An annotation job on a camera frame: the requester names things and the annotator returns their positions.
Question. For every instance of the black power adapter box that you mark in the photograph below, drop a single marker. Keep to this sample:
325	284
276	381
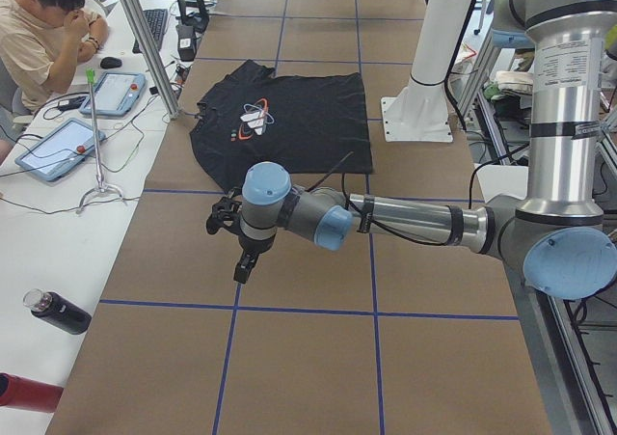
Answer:
186	42

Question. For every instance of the black computer mouse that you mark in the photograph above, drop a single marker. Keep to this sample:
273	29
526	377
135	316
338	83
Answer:
110	62

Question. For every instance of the teach pendant tablet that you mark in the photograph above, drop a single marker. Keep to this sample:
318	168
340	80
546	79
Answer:
115	93
57	153

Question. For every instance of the black water bottle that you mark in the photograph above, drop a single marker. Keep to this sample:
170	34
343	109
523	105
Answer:
56	310

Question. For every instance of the seated person beige shirt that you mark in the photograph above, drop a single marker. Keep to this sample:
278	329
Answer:
43	42

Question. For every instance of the metal stand with green clip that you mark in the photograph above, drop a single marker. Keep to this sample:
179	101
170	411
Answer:
102	187

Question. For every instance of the aluminium frame post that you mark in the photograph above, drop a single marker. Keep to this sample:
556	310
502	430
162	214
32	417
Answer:
137	22

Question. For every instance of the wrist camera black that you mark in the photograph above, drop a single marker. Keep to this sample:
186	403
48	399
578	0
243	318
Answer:
225	215

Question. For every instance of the black t-shirt with logo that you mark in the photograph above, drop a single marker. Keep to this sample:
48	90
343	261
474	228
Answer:
307	124

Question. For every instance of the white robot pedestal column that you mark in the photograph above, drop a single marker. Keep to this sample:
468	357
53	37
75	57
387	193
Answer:
420	111

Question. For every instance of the near teach pendant tablet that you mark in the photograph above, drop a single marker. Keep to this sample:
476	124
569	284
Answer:
57	153

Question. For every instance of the red bottle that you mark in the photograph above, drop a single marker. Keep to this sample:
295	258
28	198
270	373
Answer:
26	394

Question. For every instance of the black keyboard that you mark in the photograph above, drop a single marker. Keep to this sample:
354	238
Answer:
157	21

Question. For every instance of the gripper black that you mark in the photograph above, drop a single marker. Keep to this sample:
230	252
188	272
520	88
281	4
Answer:
253	247

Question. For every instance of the far teach pendant tablet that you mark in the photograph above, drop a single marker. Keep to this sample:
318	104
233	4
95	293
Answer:
115	93

